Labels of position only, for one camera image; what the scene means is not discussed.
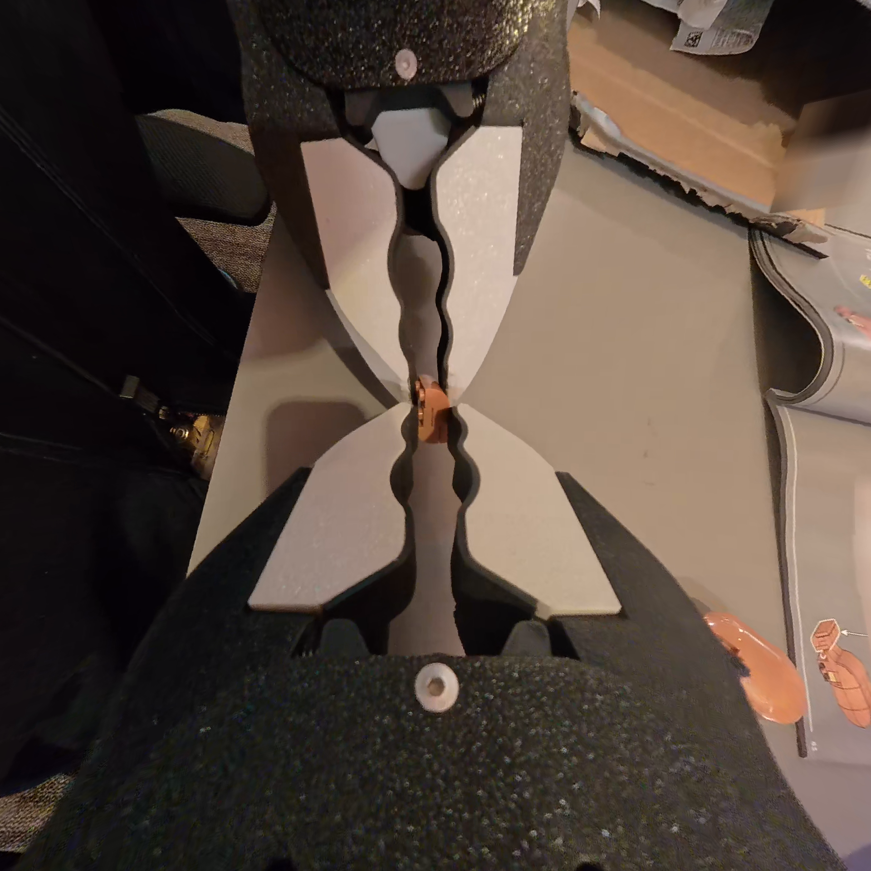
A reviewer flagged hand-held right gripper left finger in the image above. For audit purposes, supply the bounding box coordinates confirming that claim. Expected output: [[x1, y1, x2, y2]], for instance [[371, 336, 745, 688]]
[[250, 405, 416, 613]]

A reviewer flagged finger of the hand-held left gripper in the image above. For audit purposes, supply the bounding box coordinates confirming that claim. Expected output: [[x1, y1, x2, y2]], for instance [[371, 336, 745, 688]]
[[298, 134, 417, 398], [428, 124, 528, 398]]

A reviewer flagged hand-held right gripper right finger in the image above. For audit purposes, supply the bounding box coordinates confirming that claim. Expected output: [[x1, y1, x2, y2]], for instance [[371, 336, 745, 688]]
[[454, 405, 623, 617]]

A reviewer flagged small brown brick plate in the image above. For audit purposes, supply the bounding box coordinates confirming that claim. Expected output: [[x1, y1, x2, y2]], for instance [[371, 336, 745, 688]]
[[414, 376, 453, 446]]

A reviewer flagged round brown brick assembly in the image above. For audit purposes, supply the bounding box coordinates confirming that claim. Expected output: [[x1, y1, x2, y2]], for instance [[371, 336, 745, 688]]
[[701, 610, 807, 725]]

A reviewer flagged grey desk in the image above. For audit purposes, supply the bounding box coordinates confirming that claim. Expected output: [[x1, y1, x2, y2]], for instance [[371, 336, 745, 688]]
[[188, 143, 871, 871]]

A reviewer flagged black office chair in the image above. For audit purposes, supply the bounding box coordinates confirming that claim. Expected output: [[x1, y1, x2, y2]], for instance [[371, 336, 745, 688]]
[[137, 109, 277, 294]]

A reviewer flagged cardboard box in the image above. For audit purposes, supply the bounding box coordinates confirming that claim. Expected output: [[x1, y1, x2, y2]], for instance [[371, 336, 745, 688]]
[[565, 0, 831, 253]]

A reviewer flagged grey instruction booklet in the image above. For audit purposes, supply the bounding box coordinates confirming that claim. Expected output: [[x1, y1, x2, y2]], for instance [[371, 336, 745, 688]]
[[749, 225, 871, 760]]

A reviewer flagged clear plastic bag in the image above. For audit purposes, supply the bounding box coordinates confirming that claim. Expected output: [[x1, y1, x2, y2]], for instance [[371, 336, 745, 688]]
[[670, 0, 779, 58]]

